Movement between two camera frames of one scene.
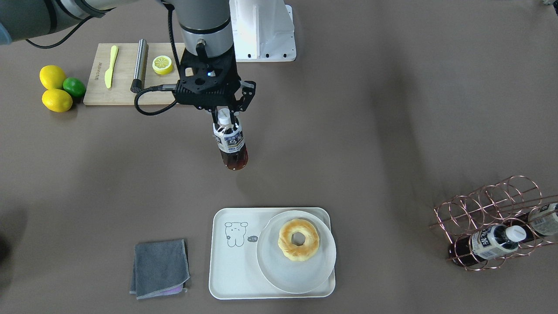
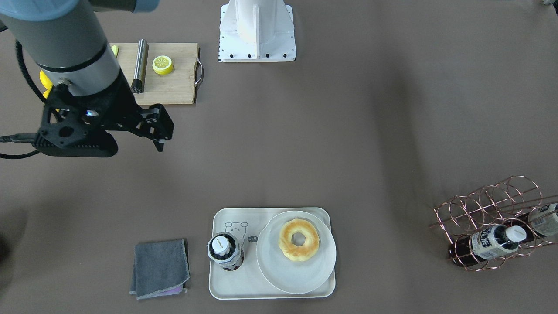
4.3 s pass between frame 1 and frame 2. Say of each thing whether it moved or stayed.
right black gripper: moved
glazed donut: stayed
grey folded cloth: stayed
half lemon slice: stayed
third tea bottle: stayed
